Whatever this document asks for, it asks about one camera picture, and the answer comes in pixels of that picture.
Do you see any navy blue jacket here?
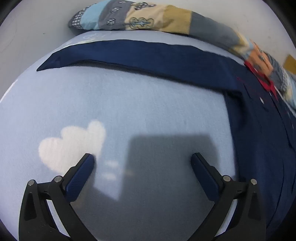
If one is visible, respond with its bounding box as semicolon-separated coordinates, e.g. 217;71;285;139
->
36;40;296;234

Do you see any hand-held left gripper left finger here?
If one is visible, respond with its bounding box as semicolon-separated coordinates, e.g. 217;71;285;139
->
19;153;97;241

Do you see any rolled patchwork quilt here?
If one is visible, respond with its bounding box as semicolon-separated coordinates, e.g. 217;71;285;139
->
68;0;296;116

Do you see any wooden headboard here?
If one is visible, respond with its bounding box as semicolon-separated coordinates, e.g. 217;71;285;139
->
284;54;296;75

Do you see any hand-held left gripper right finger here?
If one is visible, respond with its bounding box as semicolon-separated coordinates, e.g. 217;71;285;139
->
188;152;266;241

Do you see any light blue cloud-print bed sheet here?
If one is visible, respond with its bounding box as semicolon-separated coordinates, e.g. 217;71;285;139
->
0;31;296;241

